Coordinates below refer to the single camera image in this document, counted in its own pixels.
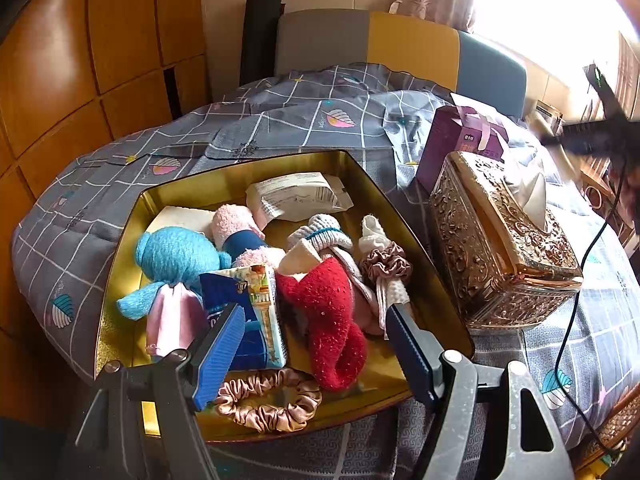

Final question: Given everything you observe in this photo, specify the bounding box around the white wipes packet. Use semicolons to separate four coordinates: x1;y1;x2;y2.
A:
245;172;355;224

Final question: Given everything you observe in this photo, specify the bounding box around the white knitted sock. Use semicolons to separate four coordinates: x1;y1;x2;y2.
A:
358;214;412;332

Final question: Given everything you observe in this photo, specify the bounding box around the grey yellow blue headboard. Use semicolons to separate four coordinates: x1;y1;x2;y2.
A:
273;8;529;112

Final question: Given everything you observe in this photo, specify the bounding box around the wicker basket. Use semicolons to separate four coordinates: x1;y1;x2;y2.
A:
574;389;640;472

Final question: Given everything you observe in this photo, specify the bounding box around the black cable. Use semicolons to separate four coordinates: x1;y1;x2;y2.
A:
554;155;634;462

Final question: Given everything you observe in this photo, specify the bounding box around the pink and navy sock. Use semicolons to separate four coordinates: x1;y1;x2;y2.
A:
210;203;287;269

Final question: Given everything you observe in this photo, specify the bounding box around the dusty pink satin scrunchie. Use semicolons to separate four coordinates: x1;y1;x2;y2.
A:
359;240;414;287

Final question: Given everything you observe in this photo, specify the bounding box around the white facial tissue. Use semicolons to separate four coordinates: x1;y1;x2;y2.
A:
504;169;549;227

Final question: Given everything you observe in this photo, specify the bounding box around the grey checked quilt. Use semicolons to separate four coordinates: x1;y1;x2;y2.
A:
12;62;640;480

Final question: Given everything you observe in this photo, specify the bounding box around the blue tissue pack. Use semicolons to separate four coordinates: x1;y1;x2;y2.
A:
199;264;289;374

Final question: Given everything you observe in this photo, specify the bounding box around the pink satin cloth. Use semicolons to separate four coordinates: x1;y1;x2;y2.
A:
144;281;209;359

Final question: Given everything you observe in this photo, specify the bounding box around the striped pink satin scrunchie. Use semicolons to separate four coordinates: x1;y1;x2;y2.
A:
214;367;324;434

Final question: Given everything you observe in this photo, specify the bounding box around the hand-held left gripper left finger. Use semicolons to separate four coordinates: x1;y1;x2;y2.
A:
75;302;247;480

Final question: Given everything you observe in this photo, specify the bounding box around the wooden wardrobe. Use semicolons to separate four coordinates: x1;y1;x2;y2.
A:
0;0;212;416

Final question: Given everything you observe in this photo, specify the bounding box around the ornate gold tissue box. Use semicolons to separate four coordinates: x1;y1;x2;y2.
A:
428;150;585;330

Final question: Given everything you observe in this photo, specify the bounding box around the gold metal tin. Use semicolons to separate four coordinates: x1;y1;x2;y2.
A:
95;149;475;444

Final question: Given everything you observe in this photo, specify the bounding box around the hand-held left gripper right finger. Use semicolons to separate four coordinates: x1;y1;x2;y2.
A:
385;302;576;480

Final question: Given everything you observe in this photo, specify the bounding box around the purple gift box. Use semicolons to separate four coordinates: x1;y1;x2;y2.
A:
414;92;512;194

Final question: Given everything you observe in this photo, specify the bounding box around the black rolled mat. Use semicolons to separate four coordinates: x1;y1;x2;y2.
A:
238;0;286;87

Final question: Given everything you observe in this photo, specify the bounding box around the beige striped sock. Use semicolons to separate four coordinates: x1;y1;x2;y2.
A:
285;213;387;337

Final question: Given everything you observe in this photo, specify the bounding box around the red fuzzy sock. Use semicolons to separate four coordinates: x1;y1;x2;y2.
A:
275;240;370;392

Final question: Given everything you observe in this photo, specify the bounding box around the white towel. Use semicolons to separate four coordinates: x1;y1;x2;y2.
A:
145;203;217;242

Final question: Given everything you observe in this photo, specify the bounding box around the teal plush toy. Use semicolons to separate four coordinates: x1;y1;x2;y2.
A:
116;226;232;322

